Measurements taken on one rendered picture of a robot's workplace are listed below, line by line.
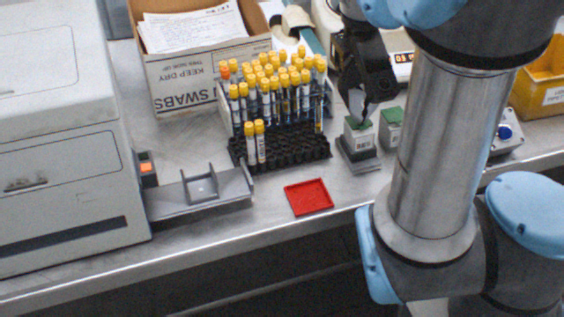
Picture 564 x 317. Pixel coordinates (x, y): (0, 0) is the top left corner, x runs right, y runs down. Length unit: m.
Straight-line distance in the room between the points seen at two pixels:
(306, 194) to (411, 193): 0.48
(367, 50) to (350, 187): 0.26
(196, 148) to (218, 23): 0.33
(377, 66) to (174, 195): 0.39
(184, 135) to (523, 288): 0.69
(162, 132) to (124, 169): 0.31
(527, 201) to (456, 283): 0.13
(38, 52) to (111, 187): 0.21
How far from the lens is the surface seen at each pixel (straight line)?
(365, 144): 1.12
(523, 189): 0.79
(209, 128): 1.24
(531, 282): 0.80
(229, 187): 1.06
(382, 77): 0.96
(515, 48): 0.48
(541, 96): 1.27
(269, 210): 1.08
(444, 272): 0.73
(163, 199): 1.06
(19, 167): 0.93
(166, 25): 1.42
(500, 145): 1.15
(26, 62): 0.95
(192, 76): 1.23
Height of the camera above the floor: 1.68
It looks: 42 degrees down
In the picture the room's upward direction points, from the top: straight up
